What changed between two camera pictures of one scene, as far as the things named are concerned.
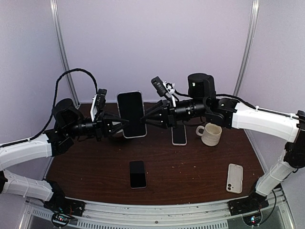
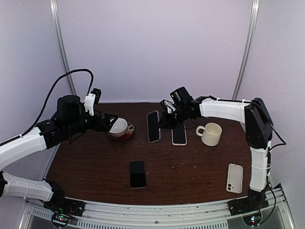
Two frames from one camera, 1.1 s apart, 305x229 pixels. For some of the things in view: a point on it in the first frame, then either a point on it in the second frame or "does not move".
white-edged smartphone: (178, 144) does not move
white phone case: (234, 177) does not move
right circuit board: (253, 220) does not move
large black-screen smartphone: (131, 106) -> (158, 119)
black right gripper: (170, 119) does not move
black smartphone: (131, 107) -> (153, 126)
